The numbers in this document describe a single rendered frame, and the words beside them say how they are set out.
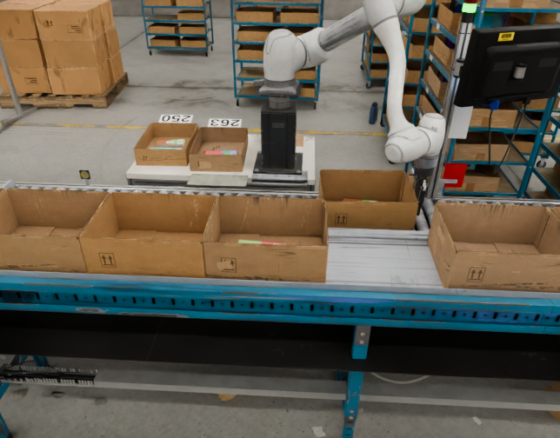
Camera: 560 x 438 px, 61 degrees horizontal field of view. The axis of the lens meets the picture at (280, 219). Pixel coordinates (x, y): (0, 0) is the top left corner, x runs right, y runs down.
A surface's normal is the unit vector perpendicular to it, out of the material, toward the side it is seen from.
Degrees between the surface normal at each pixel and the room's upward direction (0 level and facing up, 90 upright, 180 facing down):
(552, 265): 90
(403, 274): 0
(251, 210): 90
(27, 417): 0
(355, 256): 0
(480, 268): 91
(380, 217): 91
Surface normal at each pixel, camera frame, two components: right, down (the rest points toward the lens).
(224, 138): -0.03, 0.51
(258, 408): 0.00, -0.84
